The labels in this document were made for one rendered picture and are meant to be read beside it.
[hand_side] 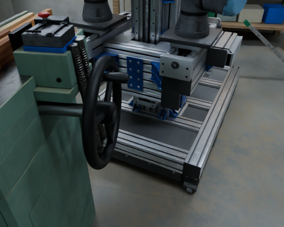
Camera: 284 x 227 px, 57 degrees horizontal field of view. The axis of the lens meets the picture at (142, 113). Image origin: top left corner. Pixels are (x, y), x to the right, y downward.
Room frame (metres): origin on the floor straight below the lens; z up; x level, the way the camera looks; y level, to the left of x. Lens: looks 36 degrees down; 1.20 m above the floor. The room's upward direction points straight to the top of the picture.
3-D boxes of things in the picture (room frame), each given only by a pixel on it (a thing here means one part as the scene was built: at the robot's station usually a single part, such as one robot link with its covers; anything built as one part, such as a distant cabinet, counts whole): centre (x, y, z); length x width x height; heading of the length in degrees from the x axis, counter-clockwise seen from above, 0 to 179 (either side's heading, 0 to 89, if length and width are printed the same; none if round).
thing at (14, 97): (0.66, 0.31, 0.87); 0.61 x 0.30 x 0.06; 171
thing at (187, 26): (1.15, -0.22, 0.87); 0.15 x 0.15 x 0.10
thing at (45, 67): (0.65, 0.23, 0.91); 0.15 x 0.14 x 0.09; 171
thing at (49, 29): (0.65, 0.23, 0.99); 0.13 x 0.11 x 0.06; 171
